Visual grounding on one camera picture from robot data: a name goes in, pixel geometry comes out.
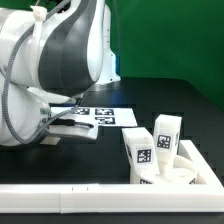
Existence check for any white L-shaped fence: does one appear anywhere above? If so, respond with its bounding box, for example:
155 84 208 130
0 140 224 213

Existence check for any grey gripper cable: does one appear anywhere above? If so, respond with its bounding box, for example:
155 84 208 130
0 0 94 145

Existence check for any white marker sheet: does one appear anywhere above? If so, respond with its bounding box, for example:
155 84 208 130
51 107 137 128

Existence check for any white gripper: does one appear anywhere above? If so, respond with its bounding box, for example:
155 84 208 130
42 116 98 145

